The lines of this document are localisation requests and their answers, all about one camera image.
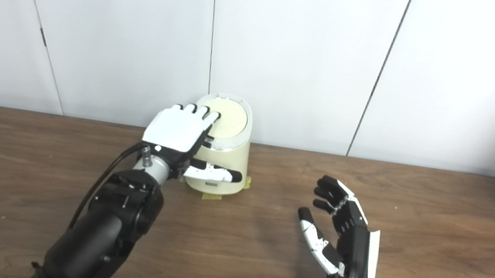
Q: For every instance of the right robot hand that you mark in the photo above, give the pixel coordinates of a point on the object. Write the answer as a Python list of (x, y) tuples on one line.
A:
[(355, 258)]

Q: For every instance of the cream-colored bin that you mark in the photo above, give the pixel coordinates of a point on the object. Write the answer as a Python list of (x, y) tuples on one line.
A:
[(227, 158)]

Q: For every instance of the yellow masking tape piece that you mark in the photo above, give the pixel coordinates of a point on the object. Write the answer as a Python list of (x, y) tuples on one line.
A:
[(247, 183), (212, 197)]

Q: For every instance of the cream round bin lid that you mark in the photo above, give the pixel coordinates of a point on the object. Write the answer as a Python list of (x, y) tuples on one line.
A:
[(231, 119)]

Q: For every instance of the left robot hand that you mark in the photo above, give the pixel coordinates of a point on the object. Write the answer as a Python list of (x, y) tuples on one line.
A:
[(175, 128)]

